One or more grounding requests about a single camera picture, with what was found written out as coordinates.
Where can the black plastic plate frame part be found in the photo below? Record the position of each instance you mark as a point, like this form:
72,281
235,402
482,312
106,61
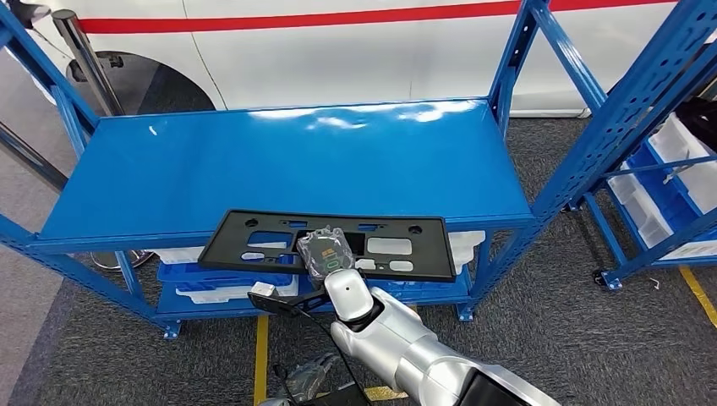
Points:
224,255

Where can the blue plastic bin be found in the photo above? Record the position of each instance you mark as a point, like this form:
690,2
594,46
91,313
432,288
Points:
185,274
666,196

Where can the white car with red stripe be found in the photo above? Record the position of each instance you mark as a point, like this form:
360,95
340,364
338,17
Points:
336,67

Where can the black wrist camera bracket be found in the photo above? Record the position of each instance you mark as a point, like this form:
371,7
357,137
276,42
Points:
280,305

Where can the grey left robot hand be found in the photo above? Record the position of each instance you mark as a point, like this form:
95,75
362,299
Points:
308,381

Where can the blue metal shelf rack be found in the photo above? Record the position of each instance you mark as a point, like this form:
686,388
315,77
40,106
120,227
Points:
280,168

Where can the chrome stanchion post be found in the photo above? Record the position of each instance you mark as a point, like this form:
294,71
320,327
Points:
33,157
84,56

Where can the black parts in bin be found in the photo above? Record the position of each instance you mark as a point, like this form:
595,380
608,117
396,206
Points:
700,120

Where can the blue metal rack on casters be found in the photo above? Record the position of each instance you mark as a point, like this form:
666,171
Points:
610,279

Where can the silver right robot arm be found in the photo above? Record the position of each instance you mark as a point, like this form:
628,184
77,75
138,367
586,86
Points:
392,342

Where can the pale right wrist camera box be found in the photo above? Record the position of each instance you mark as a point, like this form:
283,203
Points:
263,289

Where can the small white floor scrap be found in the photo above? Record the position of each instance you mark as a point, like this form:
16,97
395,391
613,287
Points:
654,283

